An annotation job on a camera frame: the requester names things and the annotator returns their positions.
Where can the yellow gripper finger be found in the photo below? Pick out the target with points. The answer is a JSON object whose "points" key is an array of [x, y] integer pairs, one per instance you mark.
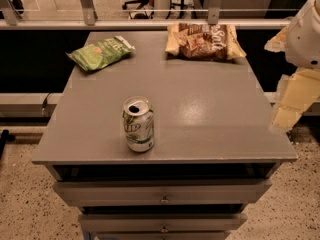
{"points": [[278, 42]]}

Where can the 7up soda can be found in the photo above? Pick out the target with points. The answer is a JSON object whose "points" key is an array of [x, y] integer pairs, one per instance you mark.
{"points": [[138, 122]]}

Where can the brown and yellow snack bag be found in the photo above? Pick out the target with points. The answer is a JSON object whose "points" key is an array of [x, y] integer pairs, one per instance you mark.
{"points": [[204, 42]]}

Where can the grey drawer cabinet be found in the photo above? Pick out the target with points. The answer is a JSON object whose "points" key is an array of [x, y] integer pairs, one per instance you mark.
{"points": [[211, 124]]}

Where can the top grey drawer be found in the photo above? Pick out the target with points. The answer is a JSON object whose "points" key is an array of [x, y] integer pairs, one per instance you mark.
{"points": [[90, 194]]}

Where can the grey drawer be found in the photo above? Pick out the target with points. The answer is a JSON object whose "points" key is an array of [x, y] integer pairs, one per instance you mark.
{"points": [[162, 223], [90, 194]]}

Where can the green chip bag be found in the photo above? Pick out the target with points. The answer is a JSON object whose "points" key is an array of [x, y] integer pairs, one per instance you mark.
{"points": [[101, 54]]}

